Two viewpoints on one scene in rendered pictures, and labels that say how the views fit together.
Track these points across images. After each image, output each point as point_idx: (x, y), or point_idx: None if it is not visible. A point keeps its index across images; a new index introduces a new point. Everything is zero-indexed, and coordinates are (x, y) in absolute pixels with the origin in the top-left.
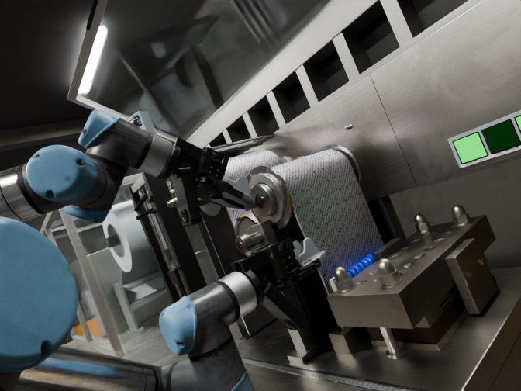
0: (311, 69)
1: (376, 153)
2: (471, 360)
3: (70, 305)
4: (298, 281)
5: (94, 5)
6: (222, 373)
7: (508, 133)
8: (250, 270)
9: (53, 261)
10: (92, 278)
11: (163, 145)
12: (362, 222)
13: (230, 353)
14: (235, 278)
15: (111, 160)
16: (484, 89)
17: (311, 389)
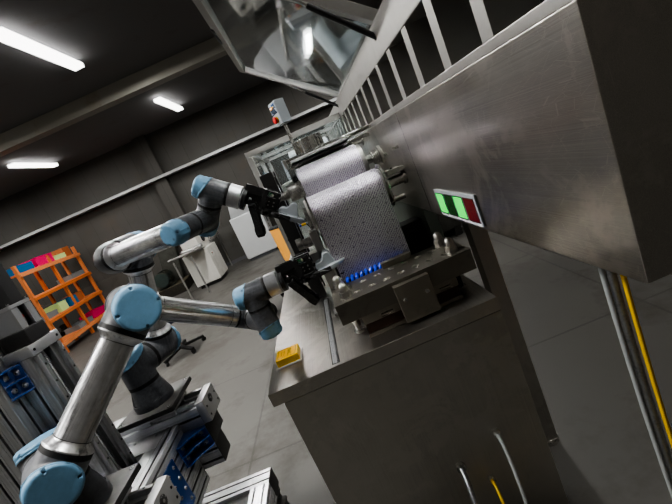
0: (378, 78)
1: (412, 175)
2: (368, 349)
3: (156, 311)
4: (310, 280)
5: (214, 34)
6: (259, 321)
7: (452, 205)
8: (280, 272)
9: (150, 298)
10: None
11: (234, 194)
12: (388, 234)
13: (263, 313)
14: (269, 277)
15: (207, 207)
16: (439, 164)
17: (319, 334)
